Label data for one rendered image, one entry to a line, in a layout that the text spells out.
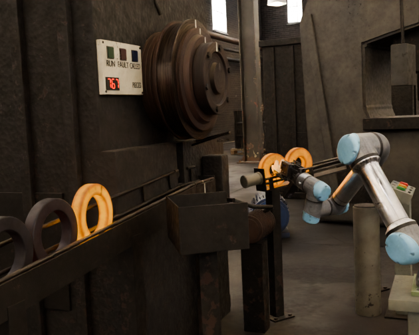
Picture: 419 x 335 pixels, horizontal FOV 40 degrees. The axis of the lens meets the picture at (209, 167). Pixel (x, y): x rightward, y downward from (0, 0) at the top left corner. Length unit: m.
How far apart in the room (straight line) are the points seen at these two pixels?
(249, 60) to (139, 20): 9.05
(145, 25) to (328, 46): 2.86
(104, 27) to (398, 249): 1.26
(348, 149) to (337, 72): 2.70
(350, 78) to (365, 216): 2.27
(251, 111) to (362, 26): 6.57
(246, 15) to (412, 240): 9.53
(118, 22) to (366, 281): 1.61
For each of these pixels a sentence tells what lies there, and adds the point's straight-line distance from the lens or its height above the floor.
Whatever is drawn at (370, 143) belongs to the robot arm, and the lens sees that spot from 2.27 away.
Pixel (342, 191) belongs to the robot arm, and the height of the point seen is 0.62.
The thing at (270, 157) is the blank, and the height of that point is 0.76.
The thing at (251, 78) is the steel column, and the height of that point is 1.61.
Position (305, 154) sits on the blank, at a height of 0.76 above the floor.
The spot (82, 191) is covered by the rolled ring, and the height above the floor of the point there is 0.78.
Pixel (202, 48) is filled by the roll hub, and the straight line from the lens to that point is 2.22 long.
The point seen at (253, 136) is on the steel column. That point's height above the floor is 0.50.
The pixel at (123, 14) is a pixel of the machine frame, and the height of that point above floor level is 1.35.
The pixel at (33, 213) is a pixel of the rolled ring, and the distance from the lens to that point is 1.52.
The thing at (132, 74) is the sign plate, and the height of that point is 1.13.
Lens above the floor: 0.98
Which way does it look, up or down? 5 degrees down
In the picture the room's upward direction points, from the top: 3 degrees counter-clockwise
